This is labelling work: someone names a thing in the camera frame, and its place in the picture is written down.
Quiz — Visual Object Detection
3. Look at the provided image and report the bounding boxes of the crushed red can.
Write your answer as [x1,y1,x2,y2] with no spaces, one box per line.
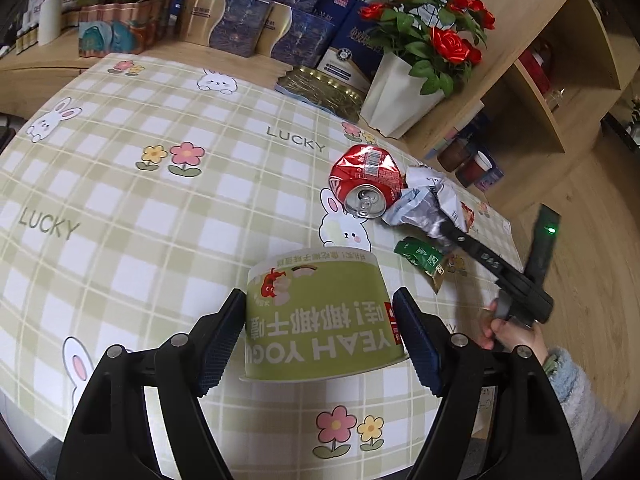
[328,143,404,219]

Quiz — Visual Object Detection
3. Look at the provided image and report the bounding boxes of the person's right forearm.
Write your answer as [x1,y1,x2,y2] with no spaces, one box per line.
[542,347,633,466]

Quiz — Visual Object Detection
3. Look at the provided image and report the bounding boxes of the red roses in white pot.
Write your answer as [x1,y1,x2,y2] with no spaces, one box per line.
[359,0,497,139]

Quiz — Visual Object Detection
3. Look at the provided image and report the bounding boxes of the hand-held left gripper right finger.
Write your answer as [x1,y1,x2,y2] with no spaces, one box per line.
[392,287,584,480]

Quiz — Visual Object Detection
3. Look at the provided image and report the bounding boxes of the red container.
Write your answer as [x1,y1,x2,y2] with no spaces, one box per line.
[517,42,554,95]

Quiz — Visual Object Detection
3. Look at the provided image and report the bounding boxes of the white vase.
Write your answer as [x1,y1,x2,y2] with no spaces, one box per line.
[37,0,66,45]

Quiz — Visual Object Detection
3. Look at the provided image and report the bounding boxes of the brown cup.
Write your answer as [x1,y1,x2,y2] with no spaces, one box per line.
[437,136,471,172]

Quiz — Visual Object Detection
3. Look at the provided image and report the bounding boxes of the wooden shelf unit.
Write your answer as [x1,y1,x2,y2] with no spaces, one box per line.
[400,0,632,213]

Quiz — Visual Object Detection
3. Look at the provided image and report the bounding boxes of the silver wrapper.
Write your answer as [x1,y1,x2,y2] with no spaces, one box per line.
[383,163,477,237]

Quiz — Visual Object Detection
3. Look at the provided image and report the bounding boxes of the checked bunny tablecloth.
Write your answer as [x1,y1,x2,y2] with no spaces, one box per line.
[0,51,526,466]

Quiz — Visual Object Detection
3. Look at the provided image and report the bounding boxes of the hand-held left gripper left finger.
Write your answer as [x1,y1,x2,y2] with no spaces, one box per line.
[57,288,247,480]

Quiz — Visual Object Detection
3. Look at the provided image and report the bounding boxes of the green gold snack wrapper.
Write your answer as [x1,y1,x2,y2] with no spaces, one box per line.
[393,236,447,294]

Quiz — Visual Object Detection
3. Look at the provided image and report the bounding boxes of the green yogurt tub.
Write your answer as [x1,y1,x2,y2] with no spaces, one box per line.
[239,249,412,382]

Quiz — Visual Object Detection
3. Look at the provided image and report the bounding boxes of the row of small brown bottles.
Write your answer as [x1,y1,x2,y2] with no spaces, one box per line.
[14,22,40,56]

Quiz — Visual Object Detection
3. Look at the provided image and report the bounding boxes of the flat gold tray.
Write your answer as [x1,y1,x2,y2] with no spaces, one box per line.
[274,64,371,122]

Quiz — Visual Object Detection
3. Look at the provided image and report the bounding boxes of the person's right hand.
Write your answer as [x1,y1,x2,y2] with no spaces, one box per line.
[472,310,551,363]

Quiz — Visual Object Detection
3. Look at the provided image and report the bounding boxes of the red cup with white rim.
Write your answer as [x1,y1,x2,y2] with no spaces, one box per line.
[456,150,496,189]

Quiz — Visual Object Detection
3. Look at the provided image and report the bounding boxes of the purple box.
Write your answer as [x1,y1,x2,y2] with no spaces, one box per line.
[475,165,505,192]

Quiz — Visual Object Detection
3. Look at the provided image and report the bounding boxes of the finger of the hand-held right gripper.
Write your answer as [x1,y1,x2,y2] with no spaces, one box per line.
[439,221,524,287]
[524,203,564,287]

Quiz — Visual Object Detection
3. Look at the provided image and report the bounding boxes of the stack of blue gift boxes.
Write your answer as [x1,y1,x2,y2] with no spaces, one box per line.
[162,0,388,88]

